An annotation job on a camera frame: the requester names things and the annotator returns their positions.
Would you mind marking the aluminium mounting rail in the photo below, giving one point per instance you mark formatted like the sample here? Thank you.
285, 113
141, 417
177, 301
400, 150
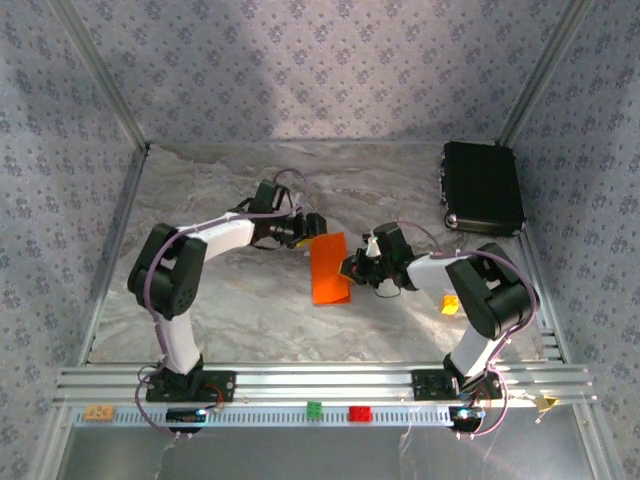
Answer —
325, 382

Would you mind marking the red toy brick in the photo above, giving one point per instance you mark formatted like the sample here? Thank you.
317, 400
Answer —
360, 414

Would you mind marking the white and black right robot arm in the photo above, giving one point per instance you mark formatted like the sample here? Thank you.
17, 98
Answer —
430, 272

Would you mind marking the black hard case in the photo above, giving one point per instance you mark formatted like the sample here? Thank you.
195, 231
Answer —
480, 185

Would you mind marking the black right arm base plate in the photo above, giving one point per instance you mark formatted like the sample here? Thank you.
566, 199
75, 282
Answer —
430, 385

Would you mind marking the yellow block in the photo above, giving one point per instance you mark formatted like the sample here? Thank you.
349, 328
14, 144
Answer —
450, 305

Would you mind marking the gold folded paper scrap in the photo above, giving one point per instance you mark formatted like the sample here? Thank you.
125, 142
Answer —
545, 402

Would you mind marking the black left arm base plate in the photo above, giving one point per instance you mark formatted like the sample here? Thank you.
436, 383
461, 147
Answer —
220, 385

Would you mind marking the aluminium table side rail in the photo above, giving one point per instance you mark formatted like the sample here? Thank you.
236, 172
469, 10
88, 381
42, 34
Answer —
114, 250
550, 345

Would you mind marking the green toy brick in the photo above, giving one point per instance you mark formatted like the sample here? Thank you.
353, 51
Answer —
314, 409

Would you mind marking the orange cloth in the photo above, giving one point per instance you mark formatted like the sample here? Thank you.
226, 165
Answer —
327, 270

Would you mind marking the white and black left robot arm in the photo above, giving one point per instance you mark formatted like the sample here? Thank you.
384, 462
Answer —
225, 232

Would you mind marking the aluminium frame post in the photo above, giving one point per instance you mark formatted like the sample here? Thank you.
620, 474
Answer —
546, 70
102, 72

